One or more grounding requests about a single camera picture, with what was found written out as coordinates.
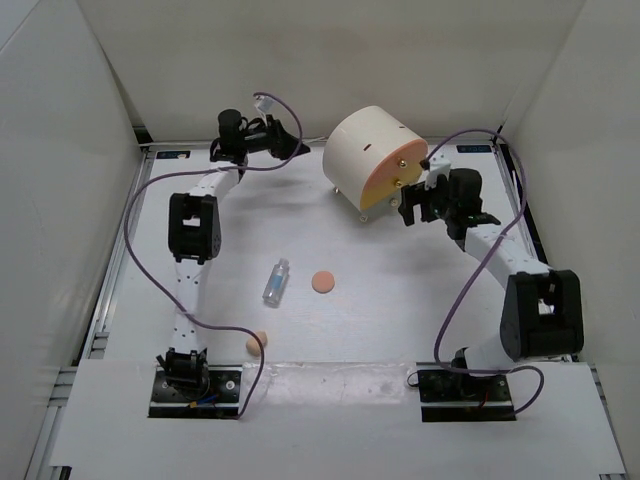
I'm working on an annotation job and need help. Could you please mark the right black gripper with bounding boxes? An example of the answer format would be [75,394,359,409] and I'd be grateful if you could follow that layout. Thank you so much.
[398,172,456,227]

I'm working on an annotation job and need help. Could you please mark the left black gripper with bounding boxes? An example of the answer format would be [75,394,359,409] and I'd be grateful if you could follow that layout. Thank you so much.
[240,114,311,161]

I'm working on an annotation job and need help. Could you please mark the pale bottom drawer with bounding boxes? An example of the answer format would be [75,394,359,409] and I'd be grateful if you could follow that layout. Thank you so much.
[360,193,401,223]

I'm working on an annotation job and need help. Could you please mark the yellow drawer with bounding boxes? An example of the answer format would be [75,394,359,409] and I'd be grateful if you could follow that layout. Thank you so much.
[359,162,422,210]

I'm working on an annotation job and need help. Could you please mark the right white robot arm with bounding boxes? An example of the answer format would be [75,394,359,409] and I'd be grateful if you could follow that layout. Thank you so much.
[399,168,584,400]

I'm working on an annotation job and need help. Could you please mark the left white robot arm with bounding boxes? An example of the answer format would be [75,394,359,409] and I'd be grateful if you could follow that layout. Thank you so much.
[158,109,309,400]

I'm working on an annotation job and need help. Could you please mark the beige makeup sponge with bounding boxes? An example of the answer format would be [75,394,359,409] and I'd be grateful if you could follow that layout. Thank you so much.
[246,331,268,357]

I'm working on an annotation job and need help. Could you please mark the cream round drawer cabinet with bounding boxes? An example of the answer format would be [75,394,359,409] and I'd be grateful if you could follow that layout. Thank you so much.
[322,106,427,219]

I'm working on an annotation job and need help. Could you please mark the round peach powder puff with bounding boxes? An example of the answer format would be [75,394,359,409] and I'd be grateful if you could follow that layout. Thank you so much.
[311,271,335,294]

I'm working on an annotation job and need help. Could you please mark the clear bottle blue label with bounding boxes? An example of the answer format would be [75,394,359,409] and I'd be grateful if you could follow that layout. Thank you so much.
[262,258,290,307]

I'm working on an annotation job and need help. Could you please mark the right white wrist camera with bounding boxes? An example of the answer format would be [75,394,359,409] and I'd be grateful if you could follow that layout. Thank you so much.
[421,155,451,190]

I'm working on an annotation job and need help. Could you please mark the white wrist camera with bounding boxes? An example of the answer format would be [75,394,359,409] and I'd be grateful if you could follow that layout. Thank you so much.
[254,96,274,114]
[421,155,451,190]

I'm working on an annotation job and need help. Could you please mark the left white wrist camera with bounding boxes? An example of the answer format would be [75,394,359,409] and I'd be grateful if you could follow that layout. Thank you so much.
[254,96,274,114]

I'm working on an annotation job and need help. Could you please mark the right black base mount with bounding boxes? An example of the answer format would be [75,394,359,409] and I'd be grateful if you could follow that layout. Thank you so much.
[406,363,516,423]

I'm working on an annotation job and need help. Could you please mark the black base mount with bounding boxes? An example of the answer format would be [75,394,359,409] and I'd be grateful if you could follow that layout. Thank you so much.
[406,363,516,423]
[148,365,243,420]

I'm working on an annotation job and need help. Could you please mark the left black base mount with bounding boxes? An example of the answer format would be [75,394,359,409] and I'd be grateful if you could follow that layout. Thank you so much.
[148,365,243,420]

